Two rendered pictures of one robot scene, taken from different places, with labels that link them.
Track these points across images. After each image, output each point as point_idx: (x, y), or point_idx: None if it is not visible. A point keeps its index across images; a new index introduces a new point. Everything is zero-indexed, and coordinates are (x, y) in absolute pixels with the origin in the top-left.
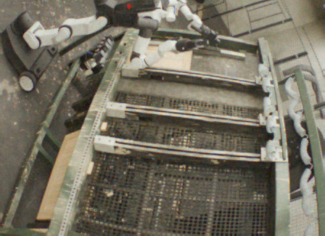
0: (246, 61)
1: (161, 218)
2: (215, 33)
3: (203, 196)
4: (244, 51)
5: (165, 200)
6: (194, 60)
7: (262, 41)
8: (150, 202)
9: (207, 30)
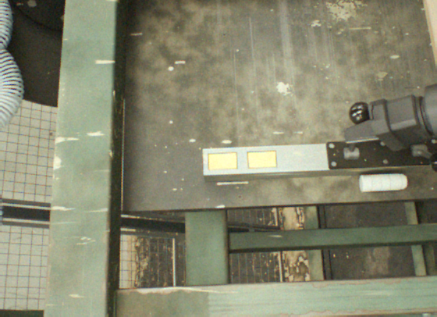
0: (195, 152)
1: (325, 223)
2: (388, 113)
3: None
4: (199, 279)
5: (328, 277)
6: (424, 85)
7: (80, 299)
8: (360, 226)
9: (436, 84)
